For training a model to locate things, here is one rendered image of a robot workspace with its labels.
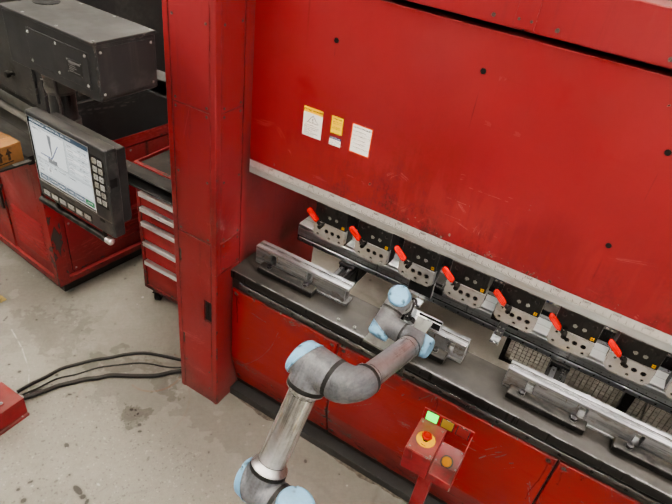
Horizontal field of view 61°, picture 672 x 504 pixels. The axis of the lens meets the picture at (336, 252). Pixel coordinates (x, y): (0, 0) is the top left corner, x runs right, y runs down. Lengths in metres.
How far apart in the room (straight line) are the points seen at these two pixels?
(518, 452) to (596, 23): 1.55
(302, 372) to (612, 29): 1.23
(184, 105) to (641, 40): 1.53
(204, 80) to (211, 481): 1.84
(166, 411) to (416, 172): 1.90
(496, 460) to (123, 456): 1.75
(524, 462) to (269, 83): 1.76
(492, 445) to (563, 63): 1.46
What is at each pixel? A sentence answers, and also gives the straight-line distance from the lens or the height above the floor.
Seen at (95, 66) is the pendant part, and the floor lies 1.87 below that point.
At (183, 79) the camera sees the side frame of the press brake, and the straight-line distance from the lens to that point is 2.27.
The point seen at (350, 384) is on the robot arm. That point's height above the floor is 1.35.
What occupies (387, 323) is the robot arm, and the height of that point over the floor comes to 1.25.
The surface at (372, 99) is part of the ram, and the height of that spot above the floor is 1.82.
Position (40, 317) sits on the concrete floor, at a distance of 3.88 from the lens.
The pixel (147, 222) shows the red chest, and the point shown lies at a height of 0.63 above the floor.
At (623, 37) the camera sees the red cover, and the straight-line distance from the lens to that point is 1.75.
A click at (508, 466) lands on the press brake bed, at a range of 2.52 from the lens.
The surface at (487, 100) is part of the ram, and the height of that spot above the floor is 1.94.
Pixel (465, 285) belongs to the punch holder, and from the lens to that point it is 2.17.
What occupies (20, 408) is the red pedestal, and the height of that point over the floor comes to 0.07.
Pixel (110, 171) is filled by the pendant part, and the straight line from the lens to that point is 2.12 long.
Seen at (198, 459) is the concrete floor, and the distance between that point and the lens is 3.05.
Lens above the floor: 2.53
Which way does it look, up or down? 36 degrees down
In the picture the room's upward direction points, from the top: 9 degrees clockwise
